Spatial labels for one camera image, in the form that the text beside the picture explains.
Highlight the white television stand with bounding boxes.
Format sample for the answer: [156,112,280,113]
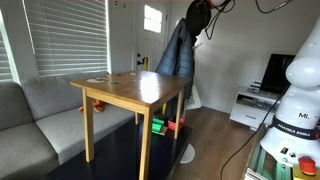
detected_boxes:
[229,86,284,131]

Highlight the grey media device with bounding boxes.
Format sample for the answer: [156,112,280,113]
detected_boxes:
[248,81,263,94]

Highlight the dark blue puffer jacket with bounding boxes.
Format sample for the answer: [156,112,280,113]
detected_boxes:
[155,18,198,121]

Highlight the red emergency stop button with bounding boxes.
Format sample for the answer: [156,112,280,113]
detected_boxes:
[292,155,320,180]

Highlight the green metal robot stand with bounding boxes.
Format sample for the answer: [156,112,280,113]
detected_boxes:
[246,143,296,180]

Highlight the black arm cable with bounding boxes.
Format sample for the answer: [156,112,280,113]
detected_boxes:
[203,0,295,42]

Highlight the black low platform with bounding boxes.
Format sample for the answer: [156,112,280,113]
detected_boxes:
[43,114,193,180]

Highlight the white coat rack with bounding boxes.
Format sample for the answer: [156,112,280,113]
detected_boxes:
[179,36,204,165]

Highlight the white window blind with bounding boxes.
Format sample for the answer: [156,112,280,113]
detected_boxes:
[23,0,109,78]
[0,29,14,83]

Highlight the black base power cable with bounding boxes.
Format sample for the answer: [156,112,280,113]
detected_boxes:
[219,84,292,180]

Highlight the red patterned box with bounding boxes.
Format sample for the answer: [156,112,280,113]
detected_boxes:
[167,118,185,132]

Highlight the white printed bag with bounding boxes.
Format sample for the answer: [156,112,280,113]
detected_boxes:
[184,84,203,111]

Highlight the light wooden table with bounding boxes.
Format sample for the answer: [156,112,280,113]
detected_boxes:
[69,69,193,180]

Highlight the black hat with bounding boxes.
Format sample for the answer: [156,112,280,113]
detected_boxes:
[185,0,212,37]

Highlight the green plastic box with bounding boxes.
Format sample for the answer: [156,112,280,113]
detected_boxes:
[151,118,165,135]

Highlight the grey sofa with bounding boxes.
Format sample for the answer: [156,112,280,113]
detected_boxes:
[0,70,144,180]

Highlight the yellow door bar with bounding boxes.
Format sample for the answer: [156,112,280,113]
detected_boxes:
[142,56,150,72]

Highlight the stack of papers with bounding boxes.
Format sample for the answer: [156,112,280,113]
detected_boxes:
[244,168,268,180]

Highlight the white entrance door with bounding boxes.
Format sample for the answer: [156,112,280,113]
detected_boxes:
[133,1,169,73]

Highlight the orange plush toy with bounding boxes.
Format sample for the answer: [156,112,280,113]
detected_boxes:
[78,99,107,114]

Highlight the black television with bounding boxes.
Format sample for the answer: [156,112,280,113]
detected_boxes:
[259,53,298,95]

